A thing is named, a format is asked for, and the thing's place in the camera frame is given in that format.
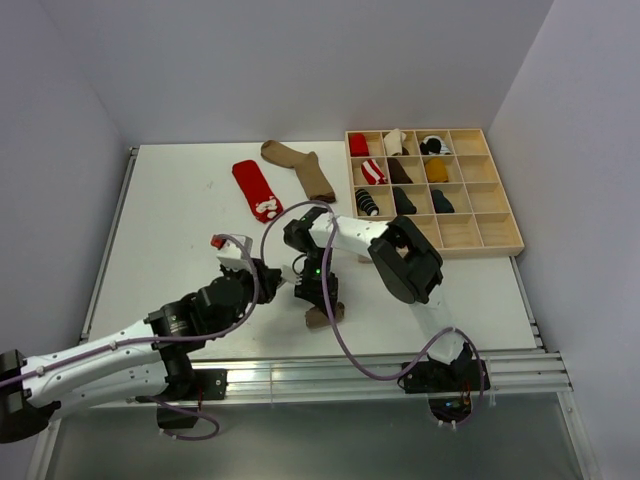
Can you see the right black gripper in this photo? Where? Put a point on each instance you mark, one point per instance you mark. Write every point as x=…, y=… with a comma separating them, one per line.
x=311, y=292

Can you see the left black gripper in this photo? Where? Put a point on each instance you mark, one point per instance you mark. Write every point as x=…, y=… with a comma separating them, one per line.
x=267, y=279

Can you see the brown sock with striped cuff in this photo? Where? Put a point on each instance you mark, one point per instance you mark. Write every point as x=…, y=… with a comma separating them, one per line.
x=315, y=318

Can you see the navy blue patterned sock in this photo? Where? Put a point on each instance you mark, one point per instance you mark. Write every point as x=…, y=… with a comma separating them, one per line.
x=441, y=204

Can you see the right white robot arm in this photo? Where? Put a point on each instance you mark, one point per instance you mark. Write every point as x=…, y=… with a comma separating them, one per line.
x=410, y=268

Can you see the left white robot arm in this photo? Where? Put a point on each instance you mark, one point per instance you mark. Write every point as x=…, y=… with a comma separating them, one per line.
x=147, y=360

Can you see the red sock with white pattern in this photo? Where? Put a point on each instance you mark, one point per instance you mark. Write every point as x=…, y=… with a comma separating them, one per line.
x=263, y=203

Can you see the tan sock at back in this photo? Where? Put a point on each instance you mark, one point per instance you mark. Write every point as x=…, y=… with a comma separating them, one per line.
x=306, y=167

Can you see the rolled black striped sock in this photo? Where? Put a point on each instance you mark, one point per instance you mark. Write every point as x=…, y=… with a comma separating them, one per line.
x=365, y=203

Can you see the rolled red white striped sock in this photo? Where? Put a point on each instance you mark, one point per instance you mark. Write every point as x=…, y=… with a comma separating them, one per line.
x=373, y=173

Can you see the rolled dark brown sock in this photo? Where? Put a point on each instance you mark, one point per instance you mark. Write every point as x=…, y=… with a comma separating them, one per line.
x=398, y=174

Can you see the rolled cream sock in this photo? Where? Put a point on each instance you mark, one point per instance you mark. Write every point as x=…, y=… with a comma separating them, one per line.
x=394, y=142

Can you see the rolled mustard yellow sock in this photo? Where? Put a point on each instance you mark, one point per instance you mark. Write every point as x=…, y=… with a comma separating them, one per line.
x=436, y=171

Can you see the wooden compartment tray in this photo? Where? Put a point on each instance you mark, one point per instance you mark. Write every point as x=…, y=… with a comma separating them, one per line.
x=483, y=224

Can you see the rolled black white sock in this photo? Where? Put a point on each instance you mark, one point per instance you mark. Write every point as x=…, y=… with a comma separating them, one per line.
x=434, y=145

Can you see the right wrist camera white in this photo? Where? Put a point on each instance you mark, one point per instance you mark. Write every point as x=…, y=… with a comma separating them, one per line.
x=288, y=275

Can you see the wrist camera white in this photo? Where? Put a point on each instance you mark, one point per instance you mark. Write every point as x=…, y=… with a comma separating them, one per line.
x=288, y=275
x=229, y=253

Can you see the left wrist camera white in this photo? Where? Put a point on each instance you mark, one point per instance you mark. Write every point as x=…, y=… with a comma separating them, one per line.
x=229, y=253

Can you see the aluminium mounting rail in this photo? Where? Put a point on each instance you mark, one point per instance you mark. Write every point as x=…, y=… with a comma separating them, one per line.
x=295, y=407

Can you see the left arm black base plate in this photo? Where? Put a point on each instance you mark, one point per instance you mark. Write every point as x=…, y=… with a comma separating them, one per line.
x=201, y=386

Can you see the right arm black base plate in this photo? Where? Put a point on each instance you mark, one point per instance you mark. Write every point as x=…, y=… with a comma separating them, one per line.
x=451, y=387

